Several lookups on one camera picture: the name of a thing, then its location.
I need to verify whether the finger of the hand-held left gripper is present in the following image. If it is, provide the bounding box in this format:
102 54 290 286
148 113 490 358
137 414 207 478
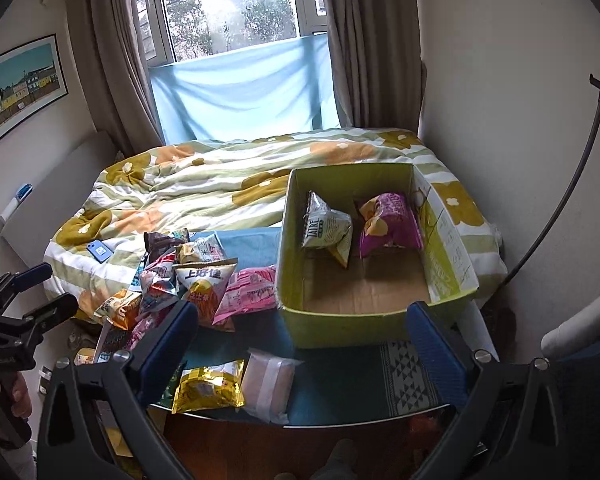
0 262 54 311
21 292 79 343

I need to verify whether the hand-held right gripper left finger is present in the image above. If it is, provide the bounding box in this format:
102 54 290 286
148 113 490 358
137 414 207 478
36 300 201 480

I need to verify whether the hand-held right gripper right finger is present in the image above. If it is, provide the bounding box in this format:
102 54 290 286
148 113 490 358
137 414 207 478
405 301 568 480

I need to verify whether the gold foil snack bag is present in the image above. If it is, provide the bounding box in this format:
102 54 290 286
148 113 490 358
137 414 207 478
171 359 247 414

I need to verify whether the pile of snack packets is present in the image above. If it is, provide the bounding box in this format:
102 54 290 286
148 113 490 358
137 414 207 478
92 230 241 361

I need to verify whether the pink striped snack bag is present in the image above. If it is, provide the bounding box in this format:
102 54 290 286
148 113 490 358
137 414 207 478
212 265 279 333

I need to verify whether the yellow-green cardboard box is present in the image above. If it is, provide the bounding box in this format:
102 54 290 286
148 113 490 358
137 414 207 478
277 162 481 350

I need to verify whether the translucent white pouch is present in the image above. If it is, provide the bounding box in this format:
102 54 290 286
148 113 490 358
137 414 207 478
240 351 303 426

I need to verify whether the purple snack bag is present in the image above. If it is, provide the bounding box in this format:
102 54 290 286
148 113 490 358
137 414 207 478
355 191 425 259

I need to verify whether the grey white chip bag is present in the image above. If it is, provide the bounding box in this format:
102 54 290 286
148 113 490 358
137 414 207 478
300 190 355 268

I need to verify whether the person's left hand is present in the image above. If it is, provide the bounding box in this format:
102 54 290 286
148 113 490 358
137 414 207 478
0 375 34 421

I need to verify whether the blue white tube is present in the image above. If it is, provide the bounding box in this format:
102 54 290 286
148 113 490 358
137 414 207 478
0 183 34 223

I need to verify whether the white headboard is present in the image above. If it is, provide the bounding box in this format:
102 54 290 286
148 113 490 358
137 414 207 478
0 130 118 261

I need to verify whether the teal table cloth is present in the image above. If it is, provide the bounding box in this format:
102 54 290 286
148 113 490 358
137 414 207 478
145 227 456 428

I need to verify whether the white yellow snack bag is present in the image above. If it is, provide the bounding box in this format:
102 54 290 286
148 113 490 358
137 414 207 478
175 234 226 265

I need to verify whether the brown snack bag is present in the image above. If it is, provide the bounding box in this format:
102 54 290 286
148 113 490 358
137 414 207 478
144 231 183 266

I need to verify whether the floral striped blanket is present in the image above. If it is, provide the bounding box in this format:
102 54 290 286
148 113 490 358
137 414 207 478
42 127 508 321

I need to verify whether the brown curtain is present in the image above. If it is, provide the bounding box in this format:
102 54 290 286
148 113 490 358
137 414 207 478
65 0 166 156
320 0 428 136

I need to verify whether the light blue window cloth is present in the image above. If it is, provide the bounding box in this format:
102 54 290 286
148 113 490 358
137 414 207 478
150 32 341 143

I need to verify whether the black curved rod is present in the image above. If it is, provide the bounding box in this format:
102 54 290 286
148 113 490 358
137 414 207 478
500 74 600 281

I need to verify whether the window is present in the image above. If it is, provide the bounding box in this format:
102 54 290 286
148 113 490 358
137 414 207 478
135 0 328 68

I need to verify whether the framed wall picture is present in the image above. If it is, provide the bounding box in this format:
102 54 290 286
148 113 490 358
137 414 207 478
0 34 71 155

